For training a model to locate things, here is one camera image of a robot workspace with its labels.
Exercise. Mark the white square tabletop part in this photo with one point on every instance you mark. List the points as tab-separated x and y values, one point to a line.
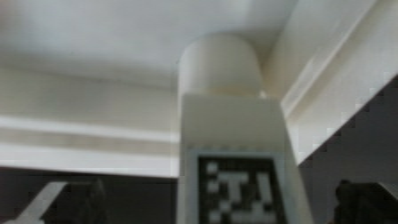
90	61

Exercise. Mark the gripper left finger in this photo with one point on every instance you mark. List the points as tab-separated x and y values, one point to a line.
67	204

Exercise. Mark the white table leg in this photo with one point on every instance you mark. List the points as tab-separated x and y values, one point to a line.
241	185

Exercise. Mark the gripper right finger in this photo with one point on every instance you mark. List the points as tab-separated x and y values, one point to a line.
367	203

